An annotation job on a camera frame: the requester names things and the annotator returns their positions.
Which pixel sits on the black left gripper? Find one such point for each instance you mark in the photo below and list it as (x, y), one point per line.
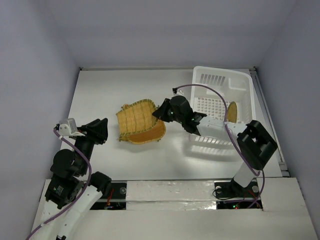
(97, 129)

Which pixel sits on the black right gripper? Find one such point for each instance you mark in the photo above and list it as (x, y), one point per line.
(167, 113)

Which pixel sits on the orange woven plate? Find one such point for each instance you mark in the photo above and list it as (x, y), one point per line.
(153, 135)

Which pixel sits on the yellow woven fan plate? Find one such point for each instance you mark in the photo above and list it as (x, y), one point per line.
(136, 118)

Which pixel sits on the square woven bamboo plate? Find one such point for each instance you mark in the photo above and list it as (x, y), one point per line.
(120, 138)

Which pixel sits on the round yellow green-rimmed plate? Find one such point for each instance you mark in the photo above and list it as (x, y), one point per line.
(232, 112)

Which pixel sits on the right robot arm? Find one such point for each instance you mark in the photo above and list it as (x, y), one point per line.
(252, 141)

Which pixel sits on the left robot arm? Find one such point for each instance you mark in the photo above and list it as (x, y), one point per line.
(73, 188)

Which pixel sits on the silver foil covered panel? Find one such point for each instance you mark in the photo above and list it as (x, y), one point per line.
(170, 195)

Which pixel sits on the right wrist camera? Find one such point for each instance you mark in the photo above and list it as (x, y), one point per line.
(177, 92)

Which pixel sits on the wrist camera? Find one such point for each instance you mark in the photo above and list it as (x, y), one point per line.
(68, 128)
(177, 92)

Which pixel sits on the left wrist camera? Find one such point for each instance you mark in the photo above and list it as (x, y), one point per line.
(68, 128)

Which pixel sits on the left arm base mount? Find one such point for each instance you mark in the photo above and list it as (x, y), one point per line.
(115, 199)

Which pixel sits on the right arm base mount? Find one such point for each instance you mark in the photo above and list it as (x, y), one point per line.
(228, 190)

